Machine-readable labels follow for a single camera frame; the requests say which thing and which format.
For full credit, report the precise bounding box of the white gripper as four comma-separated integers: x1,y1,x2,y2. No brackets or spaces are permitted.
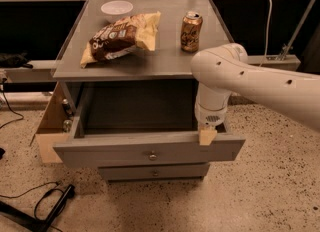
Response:
195,83,231,146

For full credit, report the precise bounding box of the grey top drawer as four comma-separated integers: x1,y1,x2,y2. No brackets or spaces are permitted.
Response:
54,87,245,168

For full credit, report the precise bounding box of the grey drawer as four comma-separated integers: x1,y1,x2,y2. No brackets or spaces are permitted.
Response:
54,87,245,168
98,163,210,181

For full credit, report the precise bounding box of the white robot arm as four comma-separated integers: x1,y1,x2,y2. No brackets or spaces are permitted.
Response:
190,43,320,146

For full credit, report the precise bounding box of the grey bottom drawer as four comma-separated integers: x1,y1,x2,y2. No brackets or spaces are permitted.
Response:
98,163,210,181

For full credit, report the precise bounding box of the grey drawer cabinet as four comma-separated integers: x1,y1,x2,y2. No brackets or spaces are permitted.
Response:
51,0,246,182

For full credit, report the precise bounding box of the orange soda can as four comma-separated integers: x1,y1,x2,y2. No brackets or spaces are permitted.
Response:
180,11,203,53

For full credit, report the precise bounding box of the brown yellow chip bag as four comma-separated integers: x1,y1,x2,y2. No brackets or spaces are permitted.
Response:
80,11,161,68

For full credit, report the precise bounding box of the small bottle behind cabinet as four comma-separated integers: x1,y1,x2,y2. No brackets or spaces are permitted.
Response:
62,119,73,133

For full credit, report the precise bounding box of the wooden board panel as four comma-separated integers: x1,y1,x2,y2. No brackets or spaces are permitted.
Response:
35,83,69,163

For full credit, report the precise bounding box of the white bowl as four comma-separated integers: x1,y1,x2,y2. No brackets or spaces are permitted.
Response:
101,0,133,23

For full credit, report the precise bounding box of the black stand base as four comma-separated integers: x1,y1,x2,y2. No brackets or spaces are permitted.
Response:
0,183,76,232

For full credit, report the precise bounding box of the black cloth object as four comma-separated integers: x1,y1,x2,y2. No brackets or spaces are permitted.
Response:
0,53,33,69

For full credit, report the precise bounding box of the white cable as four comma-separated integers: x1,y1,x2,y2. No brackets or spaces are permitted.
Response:
258,0,274,69

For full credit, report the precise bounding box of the black floor cable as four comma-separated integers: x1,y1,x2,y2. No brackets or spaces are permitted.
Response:
0,180,61,200

